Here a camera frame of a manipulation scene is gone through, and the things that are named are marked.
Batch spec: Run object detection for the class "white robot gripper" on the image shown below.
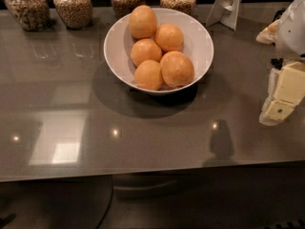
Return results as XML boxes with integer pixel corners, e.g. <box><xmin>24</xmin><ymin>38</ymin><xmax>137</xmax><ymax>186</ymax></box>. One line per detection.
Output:
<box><xmin>256</xmin><ymin>0</ymin><xmax>305</xmax><ymax>126</ymax></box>

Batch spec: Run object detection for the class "white ceramic bowl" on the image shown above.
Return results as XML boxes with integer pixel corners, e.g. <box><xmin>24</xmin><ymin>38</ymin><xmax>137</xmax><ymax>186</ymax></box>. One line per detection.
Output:
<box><xmin>103</xmin><ymin>8</ymin><xmax>214</xmax><ymax>95</ymax></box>

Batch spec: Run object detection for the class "bottom right large orange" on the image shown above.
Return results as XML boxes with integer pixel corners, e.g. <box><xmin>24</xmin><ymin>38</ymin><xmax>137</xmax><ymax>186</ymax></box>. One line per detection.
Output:
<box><xmin>160</xmin><ymin>51</ymin><xmax>194</xmax><ymax>89</ymax></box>

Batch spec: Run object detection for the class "upper right orange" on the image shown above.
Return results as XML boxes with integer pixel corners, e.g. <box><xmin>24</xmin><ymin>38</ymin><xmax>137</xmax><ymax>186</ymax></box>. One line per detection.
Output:
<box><xmin>154</xmin><ymin>24</ymin><xmax>184</xmax><ymax>52</ymax></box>

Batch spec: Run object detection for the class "bottom left orange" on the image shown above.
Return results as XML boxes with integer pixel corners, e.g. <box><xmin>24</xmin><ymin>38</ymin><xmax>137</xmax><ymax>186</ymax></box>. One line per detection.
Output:
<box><xmin>134</xmin><ymin>60</ymin><xmax>164</xmax><ymax>91</ymax></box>

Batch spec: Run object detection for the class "middle left orange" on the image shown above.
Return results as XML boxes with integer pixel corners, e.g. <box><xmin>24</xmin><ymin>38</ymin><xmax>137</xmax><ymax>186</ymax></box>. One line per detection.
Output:
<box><xmin>131</xmin><ymin>38</ymin><xmax>162</xmax><ymax>67</ymax></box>

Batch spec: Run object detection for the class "top orange in bowl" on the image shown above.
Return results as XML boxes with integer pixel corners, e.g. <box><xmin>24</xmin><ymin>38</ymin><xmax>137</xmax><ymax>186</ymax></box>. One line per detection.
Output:
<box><xmin>129</xmin><ymin>5</ymin><xmax>157</xmax><ymax>39</ymax></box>

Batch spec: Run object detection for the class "white folded card stand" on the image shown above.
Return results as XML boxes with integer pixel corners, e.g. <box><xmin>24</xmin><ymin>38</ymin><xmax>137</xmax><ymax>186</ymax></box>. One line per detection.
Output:
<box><xmin>206</xmin><ymin>0</ymin><xmax>242</xmax><ymax>31</ymax></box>

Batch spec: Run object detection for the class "far left glass jar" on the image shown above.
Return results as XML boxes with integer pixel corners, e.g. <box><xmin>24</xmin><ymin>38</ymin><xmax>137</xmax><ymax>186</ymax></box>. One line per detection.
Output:
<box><xmin>5</xmin><ymin>0</ymin><xmax>50</xmax><ymax>31</ymax></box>

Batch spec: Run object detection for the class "drawer handle under counter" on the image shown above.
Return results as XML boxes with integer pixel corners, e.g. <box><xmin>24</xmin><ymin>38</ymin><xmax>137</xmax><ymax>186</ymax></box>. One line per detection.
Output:
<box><xmin>113</xmin><ymin>175</ymin><xmax>177</xmax><ymax>199</ymax></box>

